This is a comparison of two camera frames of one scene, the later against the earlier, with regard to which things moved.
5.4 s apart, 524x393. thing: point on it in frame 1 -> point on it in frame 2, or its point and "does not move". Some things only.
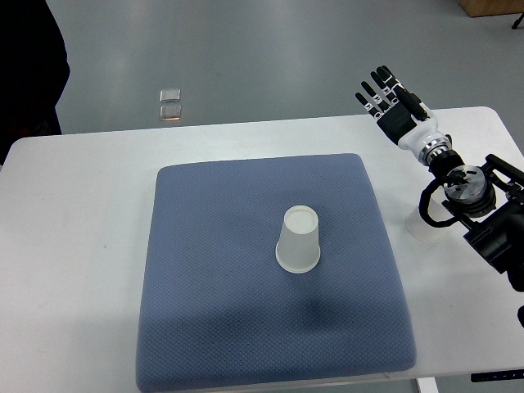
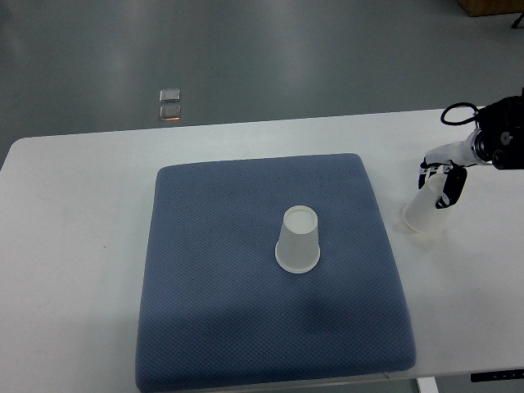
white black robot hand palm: (423, 137) -> (463, 153)
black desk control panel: (507, 375) does not move
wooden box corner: (475, 8) does not move
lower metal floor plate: (170, 112) does not move
